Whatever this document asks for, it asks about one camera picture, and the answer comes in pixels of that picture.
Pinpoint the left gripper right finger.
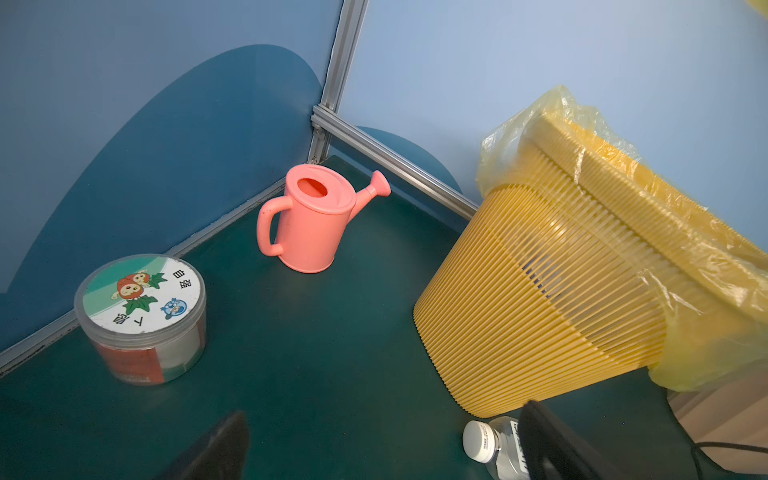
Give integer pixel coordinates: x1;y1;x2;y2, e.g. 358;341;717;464
518;401;627;480

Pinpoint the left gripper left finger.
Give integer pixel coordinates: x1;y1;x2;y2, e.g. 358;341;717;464
155;411;249;479

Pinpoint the grey label clear bottle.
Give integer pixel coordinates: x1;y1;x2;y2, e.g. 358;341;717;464
462;416;530;480

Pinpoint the yellow slatted waste bin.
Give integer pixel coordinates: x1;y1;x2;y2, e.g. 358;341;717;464
412;110;768;419

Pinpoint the clear yellow bin liner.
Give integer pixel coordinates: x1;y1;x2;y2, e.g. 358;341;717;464
476;86;767;392

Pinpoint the small round tin can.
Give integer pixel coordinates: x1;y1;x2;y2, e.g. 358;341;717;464
74;254;207;386

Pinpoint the peach ribbed flower pot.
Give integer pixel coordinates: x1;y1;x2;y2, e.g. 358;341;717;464
667;371;767;474

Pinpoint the pink plastic watering can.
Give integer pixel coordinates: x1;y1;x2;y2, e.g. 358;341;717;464
257;164;391;274

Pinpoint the aluminium frame rail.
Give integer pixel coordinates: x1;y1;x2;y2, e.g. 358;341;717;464
311;105;479;220

